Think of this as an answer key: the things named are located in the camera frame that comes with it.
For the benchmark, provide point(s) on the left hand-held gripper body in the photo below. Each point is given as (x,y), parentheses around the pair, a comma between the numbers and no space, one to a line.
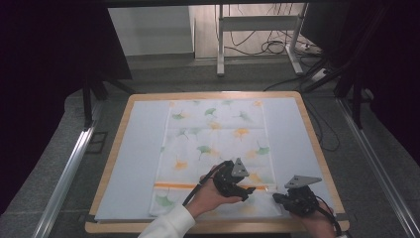
(228,180)

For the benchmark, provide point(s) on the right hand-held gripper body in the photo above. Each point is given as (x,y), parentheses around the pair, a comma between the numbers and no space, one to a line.
(302,201)

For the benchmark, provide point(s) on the leaf print mesh laundry bag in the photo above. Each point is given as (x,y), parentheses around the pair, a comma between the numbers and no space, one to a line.
(204,132)

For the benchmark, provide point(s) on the person's left hand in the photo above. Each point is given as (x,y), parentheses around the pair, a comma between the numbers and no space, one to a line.
(208,198)

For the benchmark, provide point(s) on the person's right hand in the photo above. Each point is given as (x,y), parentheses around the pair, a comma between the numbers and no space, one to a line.
(318,224)

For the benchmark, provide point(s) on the wooden-rimmed table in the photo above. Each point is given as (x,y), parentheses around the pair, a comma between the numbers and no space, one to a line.
(251,227)

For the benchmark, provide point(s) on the white table mat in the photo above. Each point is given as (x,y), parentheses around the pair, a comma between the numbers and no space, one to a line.
(138,148)

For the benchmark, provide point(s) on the black metal stand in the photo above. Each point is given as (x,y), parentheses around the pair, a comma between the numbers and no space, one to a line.
(87,99)
(356,99)

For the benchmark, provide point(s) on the white power strip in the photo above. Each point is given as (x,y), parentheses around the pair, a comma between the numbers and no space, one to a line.
(319,74)

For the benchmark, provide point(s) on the black curtain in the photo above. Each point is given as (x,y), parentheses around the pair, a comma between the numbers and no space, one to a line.
(396,66)
(39,66)

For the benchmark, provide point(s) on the white cabinet panel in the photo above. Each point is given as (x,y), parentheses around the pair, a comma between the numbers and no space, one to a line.
(148,31)

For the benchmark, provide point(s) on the silver metal rail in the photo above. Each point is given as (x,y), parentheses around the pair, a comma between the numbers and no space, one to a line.
(379,165)
(66,178)

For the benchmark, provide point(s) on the white desk frame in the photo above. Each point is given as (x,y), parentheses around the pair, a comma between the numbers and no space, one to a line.
(257,23)

